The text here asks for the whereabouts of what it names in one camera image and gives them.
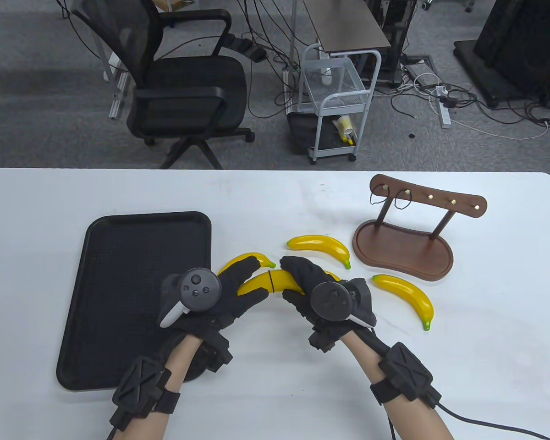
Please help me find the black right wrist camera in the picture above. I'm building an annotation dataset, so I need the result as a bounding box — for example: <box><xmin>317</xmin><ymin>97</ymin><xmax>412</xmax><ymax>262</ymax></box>
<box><xmin>308</xmin><ymin>321</ymin><xmax>344</xmax><ymax>354</ymax></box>

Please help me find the black right tracker cable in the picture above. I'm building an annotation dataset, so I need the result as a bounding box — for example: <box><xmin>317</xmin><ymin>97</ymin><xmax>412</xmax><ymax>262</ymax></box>
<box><xmin>387</xmin><ymin>402</ymin><xmax>550</xmax><ymax>440</ymax></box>

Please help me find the black desk frame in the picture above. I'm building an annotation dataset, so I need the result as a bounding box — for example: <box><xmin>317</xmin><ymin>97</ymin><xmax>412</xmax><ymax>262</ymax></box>
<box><xmin>367</xmin><ymin>0</ymin><xmax>418</xmax><ymax>88</ymax></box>

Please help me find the grey floor socket box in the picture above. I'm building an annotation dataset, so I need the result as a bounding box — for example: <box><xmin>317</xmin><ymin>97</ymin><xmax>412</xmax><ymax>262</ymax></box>
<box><xmin>401</xmin><ymin>57</ymin><xmax>436</xmax><ymax>88</ymax></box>

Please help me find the white aluminium frame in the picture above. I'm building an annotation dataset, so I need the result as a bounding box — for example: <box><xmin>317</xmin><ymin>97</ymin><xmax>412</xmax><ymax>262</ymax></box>
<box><xmin>103</xmin><ymin>50</ymin><xmax>132</xmax><ymax>120</ymax></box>

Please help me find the black mesh office chair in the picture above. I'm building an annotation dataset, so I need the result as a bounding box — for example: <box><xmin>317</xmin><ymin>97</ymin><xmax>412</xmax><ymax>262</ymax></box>
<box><xmin>70</xmin><ymin>0</ymin><xmax>256</xmax><ymax>170</ymax></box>

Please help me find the person's left forearm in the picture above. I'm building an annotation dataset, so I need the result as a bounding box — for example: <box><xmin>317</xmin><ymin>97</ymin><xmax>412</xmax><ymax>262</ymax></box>
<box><xmin>112</xmin><ymin>335</ymin><xmax>202</xmax><ymax>440</ymax></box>

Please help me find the person's left hand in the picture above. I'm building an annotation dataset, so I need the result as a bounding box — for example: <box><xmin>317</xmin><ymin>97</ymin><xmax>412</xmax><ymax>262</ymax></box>
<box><xmin>167</xmin><ymin>256</ymin><xmax>270</xmax><ymax>342</ymax></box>

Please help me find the grey hand controller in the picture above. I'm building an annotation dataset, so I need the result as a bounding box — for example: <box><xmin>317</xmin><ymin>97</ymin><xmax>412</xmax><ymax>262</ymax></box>
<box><xmin>159</xmin><ymin>268</ymin><xmax>222</xmax><ymax>329</ymax></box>
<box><xmin>309</xmin><ymin>277</ymin><xmax>377</xmax><ymax>329</ymax></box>

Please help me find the brown side table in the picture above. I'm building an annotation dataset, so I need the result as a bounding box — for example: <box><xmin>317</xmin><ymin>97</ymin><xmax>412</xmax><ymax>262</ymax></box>
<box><xmin>302</xmin><ymin>0</ymin><xmax>391</xmax><ymax>58</ymax></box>

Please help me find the black right forearm tracker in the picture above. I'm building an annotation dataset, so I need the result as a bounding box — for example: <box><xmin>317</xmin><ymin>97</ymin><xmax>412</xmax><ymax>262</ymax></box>
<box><xmin>370</xmin><ymin>342</ymin><xmax>442</xmax><ymax>409</ymax></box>

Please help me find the black equipment stand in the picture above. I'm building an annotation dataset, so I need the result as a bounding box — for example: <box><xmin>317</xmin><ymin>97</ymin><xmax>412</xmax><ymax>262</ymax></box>
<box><xmin>454</xmin><ymin>0</ymin><xmax>550</xmax><ymax>109</ymax></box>

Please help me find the brown wooden hook stand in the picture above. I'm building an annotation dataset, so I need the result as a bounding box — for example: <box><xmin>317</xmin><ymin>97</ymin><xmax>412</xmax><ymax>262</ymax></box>
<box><xmin>352</xmin><ymin>174</ymin><xmax>488</xmax><ymax>281</ymax></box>

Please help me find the black left forearm tracker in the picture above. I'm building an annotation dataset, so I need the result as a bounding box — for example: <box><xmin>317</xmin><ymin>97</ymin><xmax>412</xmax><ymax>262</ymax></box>
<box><xmin>109</xmin><ymin>357</ymin><xmax>181</xmax><ymax>431</ymax></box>

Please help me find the person's right forearm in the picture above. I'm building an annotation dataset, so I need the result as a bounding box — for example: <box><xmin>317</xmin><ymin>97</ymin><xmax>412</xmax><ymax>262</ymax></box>
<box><xmin>341</xmin><ymin>328</ymin><xmax>454</xmax><ymax>440</ymax></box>

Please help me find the white floor cable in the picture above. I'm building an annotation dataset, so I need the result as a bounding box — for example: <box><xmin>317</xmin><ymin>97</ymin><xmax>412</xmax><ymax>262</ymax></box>
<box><xmin>448</xmin><ymin>115</ymin><xmax>550</xmax><ymax>141</ymax></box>

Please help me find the brown cardboard box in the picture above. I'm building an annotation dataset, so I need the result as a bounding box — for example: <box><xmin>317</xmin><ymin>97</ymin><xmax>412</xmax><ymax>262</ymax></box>
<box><xmin>154</xmin><ymin>0</ymin><xmax>198</xmax><ymax>12</ymax></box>

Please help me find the grey right hand controller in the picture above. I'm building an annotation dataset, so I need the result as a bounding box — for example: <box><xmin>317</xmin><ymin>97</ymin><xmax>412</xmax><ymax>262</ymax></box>
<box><xmin>309</xmin><ymin>277</ymin><xmax>377</xmax><ymax>329</ymax></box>

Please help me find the black plastic tray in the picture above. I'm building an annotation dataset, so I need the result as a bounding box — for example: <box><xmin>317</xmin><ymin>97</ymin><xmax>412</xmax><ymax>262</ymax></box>
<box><xmin>56</xmin><ymin>211</ymin><xmax>212</xmax><ymax>391</ymax></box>

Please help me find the grey left hand controller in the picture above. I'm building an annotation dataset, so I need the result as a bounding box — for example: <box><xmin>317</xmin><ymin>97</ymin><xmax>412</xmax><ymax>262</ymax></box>
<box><xmin>159</xmin><ymin>268</ymin><xmax>222</xmax><ymax>329</ymax></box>

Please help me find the white wire cart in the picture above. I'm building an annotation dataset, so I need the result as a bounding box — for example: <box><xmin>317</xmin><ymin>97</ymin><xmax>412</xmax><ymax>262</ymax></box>
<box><xmin>299</xmin><ymin>44</ymin><xmax>382</xmax><ymax>165</ymax></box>

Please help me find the person's right hand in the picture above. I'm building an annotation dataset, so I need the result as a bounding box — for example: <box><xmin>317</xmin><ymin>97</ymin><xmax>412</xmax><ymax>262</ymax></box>
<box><xmin>280</xmin><ymin>256</ymin><xmax>377</xmax><ymax>342</ymax></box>

